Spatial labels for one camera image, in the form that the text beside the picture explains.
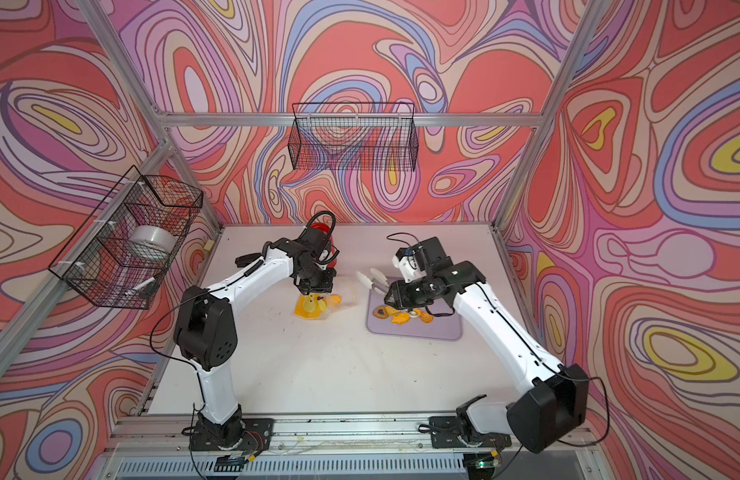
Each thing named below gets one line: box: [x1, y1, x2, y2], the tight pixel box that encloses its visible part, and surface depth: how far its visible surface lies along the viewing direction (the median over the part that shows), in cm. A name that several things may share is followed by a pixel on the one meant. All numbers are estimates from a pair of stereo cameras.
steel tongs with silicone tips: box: [356, 268, 390, 296], surface depth 83 cm
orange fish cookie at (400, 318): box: [392, 312, 410, 325], surface depth 95 cm
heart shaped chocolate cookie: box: [372, 305, 389, 319], surface depth 95 cm
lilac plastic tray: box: [366, 290, 463, 340], surface depth 93 cm
